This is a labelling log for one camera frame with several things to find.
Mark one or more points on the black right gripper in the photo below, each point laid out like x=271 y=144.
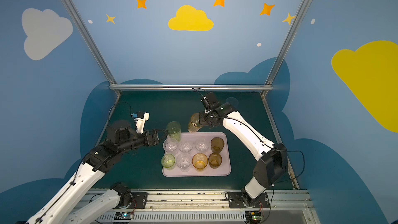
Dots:
x=204 y=118

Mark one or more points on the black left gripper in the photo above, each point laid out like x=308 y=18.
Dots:
x=152 y=137

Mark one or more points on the clear faceted glass four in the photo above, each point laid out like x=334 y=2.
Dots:
x=170 y=146

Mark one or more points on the tall green transparent glass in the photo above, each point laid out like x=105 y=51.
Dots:
x=174 y=130

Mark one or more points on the tall yellow transparent glass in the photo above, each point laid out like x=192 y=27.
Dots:
x=194 y=123

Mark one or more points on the clear faceted glass two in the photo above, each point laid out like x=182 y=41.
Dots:
x=186 y=146

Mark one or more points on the tall frosted blue glass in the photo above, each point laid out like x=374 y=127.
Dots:
x=233 y=101

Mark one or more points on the small green transparent glass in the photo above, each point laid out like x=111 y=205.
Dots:
x=168 y=161

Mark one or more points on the dimpled amber glass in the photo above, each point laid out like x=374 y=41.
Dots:
x=214 y=160
x=217 y=145

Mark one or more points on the clear faceted glass three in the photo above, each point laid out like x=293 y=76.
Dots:
x=201 y=145

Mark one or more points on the clear faceted glass one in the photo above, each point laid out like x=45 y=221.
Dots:
x=184 y=161

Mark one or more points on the short yellow transparent glass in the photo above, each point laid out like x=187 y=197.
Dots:
x=199 y=161

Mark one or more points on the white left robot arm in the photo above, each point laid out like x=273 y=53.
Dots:
x=121 y=137

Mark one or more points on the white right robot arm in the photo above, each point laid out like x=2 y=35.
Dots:
x=272 y=161

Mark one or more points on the white plastic tray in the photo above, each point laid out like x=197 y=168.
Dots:
x=223 y=170

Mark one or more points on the left green circuit board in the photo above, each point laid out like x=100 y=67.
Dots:
x=123 y=216

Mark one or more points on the green circuit board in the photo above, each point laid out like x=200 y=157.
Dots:
x=254 y=217
x=123 y=216

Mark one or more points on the right green circuit board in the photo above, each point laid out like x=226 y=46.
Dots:
x=254 y=217

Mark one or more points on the horizontal aluminium frame rail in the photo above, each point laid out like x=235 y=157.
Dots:
x=161 y=87

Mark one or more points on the left table edge rail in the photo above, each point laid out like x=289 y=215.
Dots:
x=110 y=112

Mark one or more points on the table edge rail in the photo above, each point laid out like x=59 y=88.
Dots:
x=110 y=112
x=291 y=173

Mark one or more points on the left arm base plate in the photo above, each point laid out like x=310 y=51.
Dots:
x=133 y=200

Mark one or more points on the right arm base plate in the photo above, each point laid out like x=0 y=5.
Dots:
x=243 y=200

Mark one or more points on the white vented cable duct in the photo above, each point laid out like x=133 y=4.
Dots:
x=176 y=217

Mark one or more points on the right table edge rail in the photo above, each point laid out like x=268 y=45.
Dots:
x=291 y=173

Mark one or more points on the right aluminium frame post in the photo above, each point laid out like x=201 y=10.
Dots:
x=294 y=27

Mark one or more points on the aluminium frame post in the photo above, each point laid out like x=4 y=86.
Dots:
x=83 y=30
x=294 y=27

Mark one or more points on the left aluminium frame post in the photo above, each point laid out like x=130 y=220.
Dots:
x=83 y=30

